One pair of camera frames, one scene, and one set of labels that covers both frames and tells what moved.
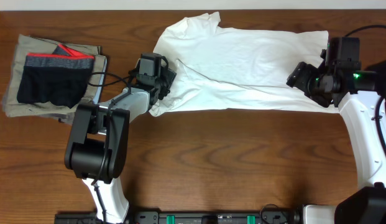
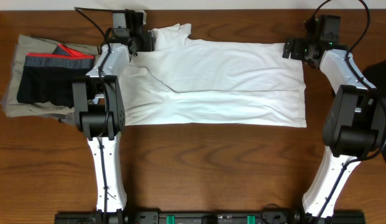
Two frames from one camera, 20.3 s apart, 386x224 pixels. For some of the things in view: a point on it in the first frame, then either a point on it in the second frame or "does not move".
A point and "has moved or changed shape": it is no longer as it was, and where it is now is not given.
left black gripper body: (168, 78) to (143, 43)
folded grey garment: (67, 118) does not move
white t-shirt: (230, 70) has moved or changed shape
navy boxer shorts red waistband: (62, 76) does not move
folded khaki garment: (27, 45) does not move
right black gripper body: (311, 83) to (301, 50)
